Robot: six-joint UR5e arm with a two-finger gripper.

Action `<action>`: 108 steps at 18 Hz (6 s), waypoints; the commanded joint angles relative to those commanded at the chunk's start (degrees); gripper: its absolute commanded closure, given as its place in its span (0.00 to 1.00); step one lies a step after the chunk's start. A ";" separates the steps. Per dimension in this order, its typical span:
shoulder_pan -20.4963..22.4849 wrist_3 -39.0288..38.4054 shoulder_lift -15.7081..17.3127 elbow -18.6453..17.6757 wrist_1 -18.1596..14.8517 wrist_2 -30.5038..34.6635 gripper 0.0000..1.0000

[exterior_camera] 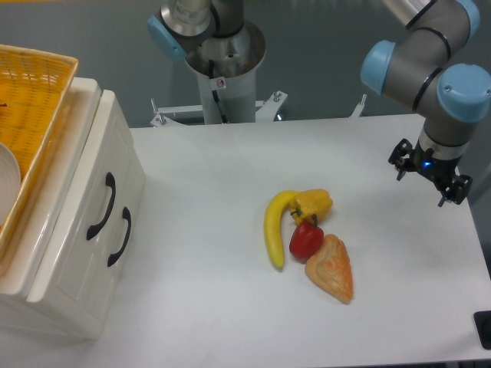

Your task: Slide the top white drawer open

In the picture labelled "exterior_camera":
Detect yellow banana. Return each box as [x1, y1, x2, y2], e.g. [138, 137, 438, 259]
[263, 190, 299, 271]

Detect black object at edge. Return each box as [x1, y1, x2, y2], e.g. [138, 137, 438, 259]
[473, 310, 491, 350]

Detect yellow wicker basket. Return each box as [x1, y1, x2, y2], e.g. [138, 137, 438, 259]
[1, 44, 79, 255]

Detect black lower drawer handle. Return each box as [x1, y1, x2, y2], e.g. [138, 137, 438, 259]
[107, 206, 132, 268]

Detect white plate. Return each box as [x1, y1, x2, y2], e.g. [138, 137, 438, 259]
[0, 144, 21, 224]

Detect white metal bracket right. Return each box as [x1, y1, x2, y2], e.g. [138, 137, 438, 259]
[350, 94, 367, 118]

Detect black cable on pedestal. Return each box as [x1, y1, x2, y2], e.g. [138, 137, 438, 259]
[208, 59, 228, 124]

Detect red bell pepper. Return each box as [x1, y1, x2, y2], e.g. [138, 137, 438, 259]
[289, 217, 325, 262]

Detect orange pastry turnover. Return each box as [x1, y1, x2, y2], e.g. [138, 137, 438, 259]
[305, 234, 354, 304]

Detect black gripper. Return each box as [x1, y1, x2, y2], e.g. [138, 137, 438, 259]
[388, 139, 473, 207]

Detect black drawer handle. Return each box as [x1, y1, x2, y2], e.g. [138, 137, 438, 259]
[86, 172, 117, 241]
[107, 206, 132, 268]

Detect yellow bell pepper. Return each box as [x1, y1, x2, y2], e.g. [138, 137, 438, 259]
[289, 189, 333, 225]

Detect white drawer cabinet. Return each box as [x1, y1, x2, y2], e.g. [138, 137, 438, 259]
[0, 77, 147, 341]

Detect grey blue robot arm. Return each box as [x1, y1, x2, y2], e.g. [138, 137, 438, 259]
[147, 1, 490, 204]

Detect black top drawer handle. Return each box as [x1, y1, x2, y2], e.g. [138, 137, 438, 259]
[86, 172, 117, 241]

